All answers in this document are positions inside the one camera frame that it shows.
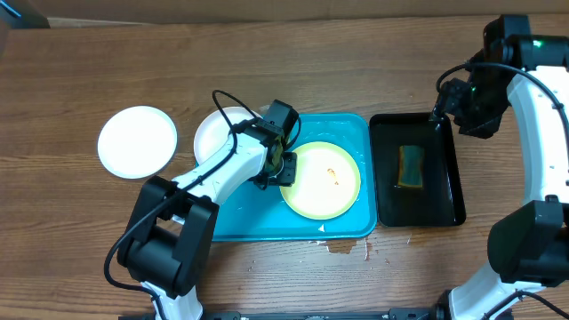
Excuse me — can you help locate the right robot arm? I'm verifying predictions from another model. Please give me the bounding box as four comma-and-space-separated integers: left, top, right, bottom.
426, 31, 568, 319

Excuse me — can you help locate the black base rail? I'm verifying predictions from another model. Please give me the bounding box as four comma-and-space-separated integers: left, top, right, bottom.
117, 307, 445, 320

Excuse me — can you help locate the dark object top-left corner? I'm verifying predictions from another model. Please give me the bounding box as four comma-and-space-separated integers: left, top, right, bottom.
1, 0, 50, 28

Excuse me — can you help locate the yellow-green plate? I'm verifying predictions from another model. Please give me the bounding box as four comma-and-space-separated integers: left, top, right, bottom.
280, 141, 361, 220

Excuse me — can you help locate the black plastic tray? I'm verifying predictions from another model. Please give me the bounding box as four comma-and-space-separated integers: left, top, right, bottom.
369, 113, 466, 228

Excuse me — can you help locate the white plate left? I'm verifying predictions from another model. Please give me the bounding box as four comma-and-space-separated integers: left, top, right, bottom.
193, 107, 259, 164

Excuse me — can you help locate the green yellow sponge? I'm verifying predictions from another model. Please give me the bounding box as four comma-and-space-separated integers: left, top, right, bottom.
397, 145, 425, 188

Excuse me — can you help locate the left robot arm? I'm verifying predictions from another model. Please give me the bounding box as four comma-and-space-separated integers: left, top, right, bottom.
104, 132, 296, 319

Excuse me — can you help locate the teal plastic tray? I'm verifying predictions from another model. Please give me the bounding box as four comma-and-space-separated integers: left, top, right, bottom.
212, 113, 378, 242

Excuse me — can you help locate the white plate with stain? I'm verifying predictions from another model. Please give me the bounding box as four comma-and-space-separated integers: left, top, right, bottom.
97, 106, 178, 180

